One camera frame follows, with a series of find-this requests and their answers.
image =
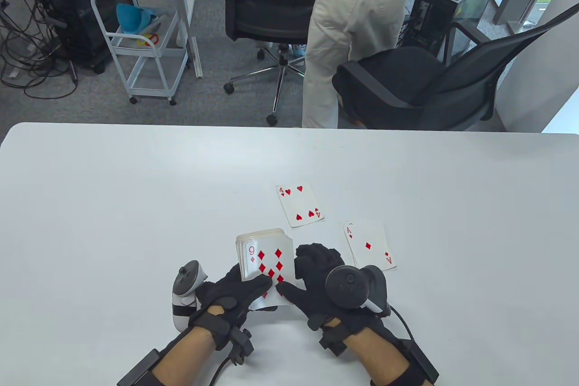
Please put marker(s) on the person's right hand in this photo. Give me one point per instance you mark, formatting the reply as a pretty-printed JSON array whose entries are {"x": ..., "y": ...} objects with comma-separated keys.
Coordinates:
[{"x": 312, "y": 300}]

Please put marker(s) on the person's left hand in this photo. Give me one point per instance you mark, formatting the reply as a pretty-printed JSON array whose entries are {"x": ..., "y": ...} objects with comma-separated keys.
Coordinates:
[{"x": 221, "y": 297}]

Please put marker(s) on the deck of playing cards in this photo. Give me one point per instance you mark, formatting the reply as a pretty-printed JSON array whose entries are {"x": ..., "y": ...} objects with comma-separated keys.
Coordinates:
[{"x": 264, "y": 241}]

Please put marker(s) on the ace of diamonds playing card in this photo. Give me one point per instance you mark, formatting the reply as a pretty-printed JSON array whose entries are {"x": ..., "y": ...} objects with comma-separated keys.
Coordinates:
[{"x": 375, "y": 236}]

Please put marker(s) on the four of hearts playing card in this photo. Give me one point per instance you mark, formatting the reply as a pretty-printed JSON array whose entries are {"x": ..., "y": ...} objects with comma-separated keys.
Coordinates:
[{"x": 301, "y": 205}]

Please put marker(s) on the person's left forearm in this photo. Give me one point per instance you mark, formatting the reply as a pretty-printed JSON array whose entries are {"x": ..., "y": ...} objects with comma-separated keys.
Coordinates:
[{"x": 185, "y": 359}]

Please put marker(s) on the person's right forearm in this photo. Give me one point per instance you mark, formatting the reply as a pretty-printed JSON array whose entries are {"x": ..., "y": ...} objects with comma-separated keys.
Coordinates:
[{"x": 375, "y": 354}]

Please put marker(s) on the grey white VR controller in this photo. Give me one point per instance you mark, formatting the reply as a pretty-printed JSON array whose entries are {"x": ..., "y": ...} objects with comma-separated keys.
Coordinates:
[
  {"x": 181, "y": 309},
  {"x": 348, "y": 284}
]

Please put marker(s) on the black mesh office chair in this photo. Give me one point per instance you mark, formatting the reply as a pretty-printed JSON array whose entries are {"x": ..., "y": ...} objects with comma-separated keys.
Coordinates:
[
  {"x": 271, "y": 15},
  {"x": 393, "y": 78}
]

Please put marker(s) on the blue plastic funnel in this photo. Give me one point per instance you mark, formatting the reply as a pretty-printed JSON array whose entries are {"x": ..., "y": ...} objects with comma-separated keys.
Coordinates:
[{"x": 129, "y": 19}]

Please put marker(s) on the black glass computer tower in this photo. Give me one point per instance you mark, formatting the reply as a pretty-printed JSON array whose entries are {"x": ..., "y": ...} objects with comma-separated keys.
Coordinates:
[{"x": 434, "y": 10}]

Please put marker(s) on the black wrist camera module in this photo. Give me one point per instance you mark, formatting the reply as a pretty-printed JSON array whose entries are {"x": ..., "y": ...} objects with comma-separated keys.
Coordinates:
[
  {"x": 334, "y": 340},
  {"x": 239, "y": 345}
]

